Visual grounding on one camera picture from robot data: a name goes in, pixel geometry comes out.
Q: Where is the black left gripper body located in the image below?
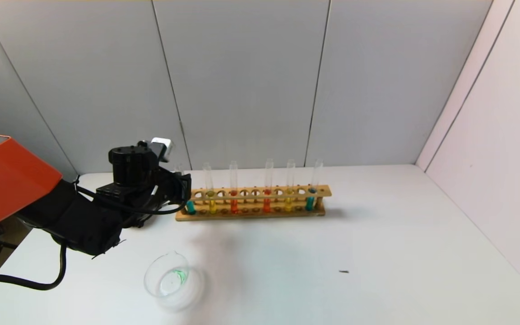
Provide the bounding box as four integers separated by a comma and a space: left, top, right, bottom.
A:
155, 166, 192, 205

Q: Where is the thick black cable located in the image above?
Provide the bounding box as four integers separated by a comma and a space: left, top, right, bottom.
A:
0, 244, 68, 291

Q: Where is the test tube with blue liquid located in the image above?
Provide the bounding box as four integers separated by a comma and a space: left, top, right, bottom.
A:
174, 163, 197, 215
305, 158, 323, 212

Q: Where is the test tube with orange liquid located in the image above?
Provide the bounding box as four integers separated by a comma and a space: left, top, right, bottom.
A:
229, 161, 239, 214
263, 158, 274, 214

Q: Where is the test tube with yellow liquid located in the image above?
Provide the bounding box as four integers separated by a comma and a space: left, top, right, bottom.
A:
203, 162, 218, 215
284, 159, 296, 213

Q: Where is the clear glass beaker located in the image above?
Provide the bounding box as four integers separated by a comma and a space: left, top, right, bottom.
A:
144, 251, 203, 311

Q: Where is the wooden test tube rack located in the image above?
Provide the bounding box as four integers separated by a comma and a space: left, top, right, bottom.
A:
175, 185, 332, 222

